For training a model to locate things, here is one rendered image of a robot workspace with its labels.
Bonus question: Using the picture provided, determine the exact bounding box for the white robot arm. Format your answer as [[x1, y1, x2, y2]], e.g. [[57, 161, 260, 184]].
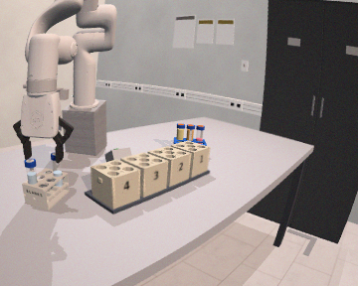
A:
[[23, 0, 117, 110]]

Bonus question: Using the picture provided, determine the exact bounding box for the beige bucket adapter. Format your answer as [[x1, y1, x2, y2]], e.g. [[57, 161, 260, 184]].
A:
[[90, 160, 140, 209], [170, 141, 210, 178], [147, 146, 192, 187], [120, 152, 168, 198]]

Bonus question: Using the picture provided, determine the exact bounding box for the beige tube rack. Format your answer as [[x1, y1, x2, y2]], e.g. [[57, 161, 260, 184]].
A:
[[22, 168, 70, 211]]

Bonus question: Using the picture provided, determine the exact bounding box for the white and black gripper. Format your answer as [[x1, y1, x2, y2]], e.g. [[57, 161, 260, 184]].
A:
[[13, 90, 74, 163]]

